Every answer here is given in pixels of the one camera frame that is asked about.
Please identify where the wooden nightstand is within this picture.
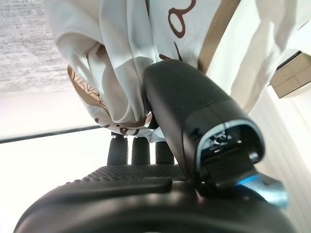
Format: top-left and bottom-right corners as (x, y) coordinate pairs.
(269, 50), (311, 99)

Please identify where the cream garment with brown lettering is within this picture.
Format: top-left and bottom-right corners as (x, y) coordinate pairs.
(43, 0), (311, 143)

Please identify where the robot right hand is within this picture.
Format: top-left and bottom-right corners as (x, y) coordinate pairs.
(13, 59), (297, 233)

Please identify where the grey woven rug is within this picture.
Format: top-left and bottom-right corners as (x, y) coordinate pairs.
(0, 0), (71, 94)

